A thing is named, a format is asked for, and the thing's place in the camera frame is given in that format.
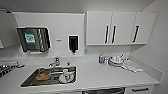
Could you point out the white drawer stack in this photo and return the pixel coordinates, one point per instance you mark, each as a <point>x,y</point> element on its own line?
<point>140,89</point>

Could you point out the stainless steel sink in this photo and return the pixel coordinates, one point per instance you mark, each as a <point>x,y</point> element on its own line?
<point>50,81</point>

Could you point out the black wall soap dispenser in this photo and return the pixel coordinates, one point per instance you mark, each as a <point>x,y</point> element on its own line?
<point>73,44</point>

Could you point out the small clear soap bottle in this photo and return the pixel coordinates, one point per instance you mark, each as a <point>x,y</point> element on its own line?
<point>68,62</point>

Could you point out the steel paper towel dispenser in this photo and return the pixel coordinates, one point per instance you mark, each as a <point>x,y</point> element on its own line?
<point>33,39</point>

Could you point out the small wall label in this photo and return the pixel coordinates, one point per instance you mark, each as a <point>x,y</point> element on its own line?
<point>58,40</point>

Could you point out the small white bottle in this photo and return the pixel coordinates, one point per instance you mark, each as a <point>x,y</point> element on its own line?
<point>106,61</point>

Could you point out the white mug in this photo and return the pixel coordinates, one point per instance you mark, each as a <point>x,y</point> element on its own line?
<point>66,76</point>

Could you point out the chrome faucet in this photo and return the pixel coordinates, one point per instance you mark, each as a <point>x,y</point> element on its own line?
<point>55,62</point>

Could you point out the white wall outlet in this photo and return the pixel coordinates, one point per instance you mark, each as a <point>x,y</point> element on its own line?
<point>85,50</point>

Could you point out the orange bowl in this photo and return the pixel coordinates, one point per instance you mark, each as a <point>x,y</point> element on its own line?
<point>42,75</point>

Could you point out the blue label bottle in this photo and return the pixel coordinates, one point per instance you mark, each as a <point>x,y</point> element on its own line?
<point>100,59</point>

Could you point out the pile of white dishes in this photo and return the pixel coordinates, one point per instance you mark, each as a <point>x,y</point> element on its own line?
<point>116,61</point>

